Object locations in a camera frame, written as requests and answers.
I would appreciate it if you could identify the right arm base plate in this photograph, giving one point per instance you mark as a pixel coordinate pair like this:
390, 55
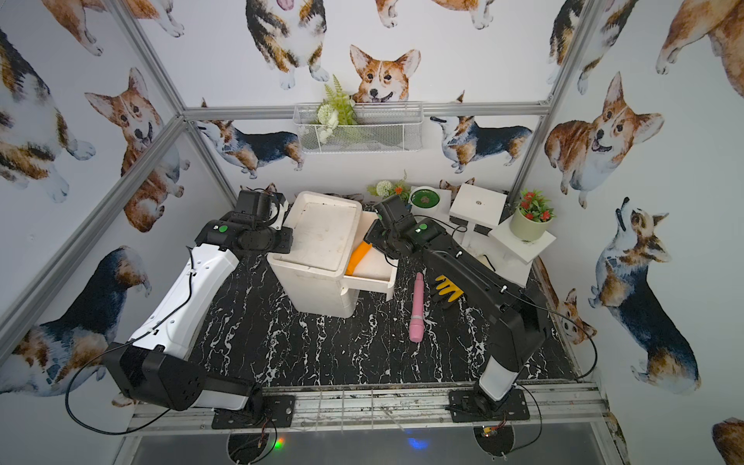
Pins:
475, 406

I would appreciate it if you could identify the white wire wall basket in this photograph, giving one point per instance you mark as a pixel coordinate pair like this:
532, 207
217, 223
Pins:
393, 127

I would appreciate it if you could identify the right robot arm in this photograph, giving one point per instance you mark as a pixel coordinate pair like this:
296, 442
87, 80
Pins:
517, 329

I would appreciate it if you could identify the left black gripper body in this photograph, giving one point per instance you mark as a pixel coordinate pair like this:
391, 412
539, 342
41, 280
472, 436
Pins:
278, 238

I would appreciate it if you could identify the pink toy microphone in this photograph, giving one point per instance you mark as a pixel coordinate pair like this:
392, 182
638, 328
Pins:
417, 323

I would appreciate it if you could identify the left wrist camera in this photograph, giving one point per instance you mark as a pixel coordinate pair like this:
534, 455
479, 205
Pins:
259, 208

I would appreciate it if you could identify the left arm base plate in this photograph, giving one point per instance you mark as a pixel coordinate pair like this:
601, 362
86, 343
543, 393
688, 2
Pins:
274, 409

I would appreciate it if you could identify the white tiered display stand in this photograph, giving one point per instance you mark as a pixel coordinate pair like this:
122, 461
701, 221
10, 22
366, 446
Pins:
479, 220

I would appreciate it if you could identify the green fern with white flower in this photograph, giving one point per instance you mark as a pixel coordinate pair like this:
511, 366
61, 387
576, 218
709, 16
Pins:
338, 109

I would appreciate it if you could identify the potted plant red white flowers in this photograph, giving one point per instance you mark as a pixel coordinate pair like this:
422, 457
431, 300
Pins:
384, 189

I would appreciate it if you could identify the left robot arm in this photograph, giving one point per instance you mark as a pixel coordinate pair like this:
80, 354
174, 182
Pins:
152, 366

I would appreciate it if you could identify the white three-drawer cabinet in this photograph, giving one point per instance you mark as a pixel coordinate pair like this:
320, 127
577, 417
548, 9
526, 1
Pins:
327, 230

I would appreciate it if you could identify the white cup green inside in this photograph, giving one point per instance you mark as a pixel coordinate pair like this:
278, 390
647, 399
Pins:
425, 198

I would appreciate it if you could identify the green pot red flowers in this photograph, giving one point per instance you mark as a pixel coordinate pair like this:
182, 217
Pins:
533, 215

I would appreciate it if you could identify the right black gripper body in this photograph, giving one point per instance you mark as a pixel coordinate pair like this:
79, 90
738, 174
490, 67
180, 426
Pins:
382, 240

